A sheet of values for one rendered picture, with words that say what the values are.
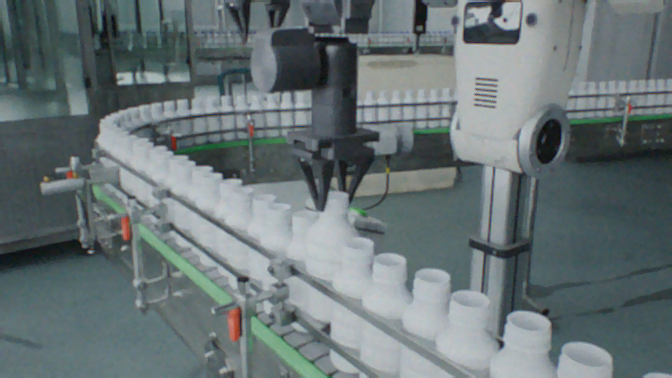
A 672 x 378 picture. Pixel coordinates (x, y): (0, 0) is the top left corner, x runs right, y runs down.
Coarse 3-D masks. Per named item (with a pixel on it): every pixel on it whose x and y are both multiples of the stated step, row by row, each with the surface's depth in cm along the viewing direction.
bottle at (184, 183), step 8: (184, 168) 106; (184, 176) 107; (176, 184) 107; (184, 184) 107; (192, 184) 107; (176, 192) 107; (184, 192) 106; (176, 208) 108; (184, 208) 107; (176, 216) 109; (184, 216) 108; (176, 224) 109; (184, 224) 108; (184, 232) 109; (176, 240) 110; (184, 240) 109
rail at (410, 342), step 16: (112, 160) 138; (144, 176) 119; (128, 192) 132; (192, 208) 100; (224, 224) 90; (192, 240) 102; (240, 240) 86; (208, 256) 97; (272, 256) 78; (304, 272) 72; (256, 288) 84; (320, 288) 69; (272, 304) 80; (352, 304) 64; (304, 320) 74; (368, 320) 62; (384, 320) 60; (320, 336) 71; (400, 336) 58; (496, 336) 57; (336, 352) 68; (416, 352) 56; (432, 352) 54; (368, 368) 63; (448, 368) 53; (464, 368) 52
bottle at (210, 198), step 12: (204, 180) 98; (216, 180) 98; (204, 192) 98; (216, 192) 98; (204, 204) 97; (216, 204) 98; (204, 228) 99; (204, 240) 99; (216, 240) 99; (216, 252) 100; (204, 264) 101; (216, 264) 100
